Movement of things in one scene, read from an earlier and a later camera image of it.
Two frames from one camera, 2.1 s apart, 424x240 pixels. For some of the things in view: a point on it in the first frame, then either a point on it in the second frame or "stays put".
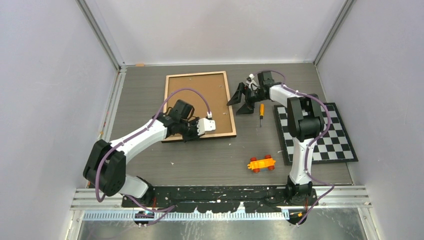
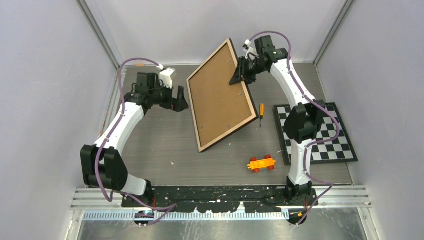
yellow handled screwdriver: (261, 114) stays put
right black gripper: (248, 107) → (240, 74)
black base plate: (223, 199) stays put
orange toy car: (255, 164) stays put
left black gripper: (195, 135) → (177, 104)
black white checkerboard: (333, 145) stays put
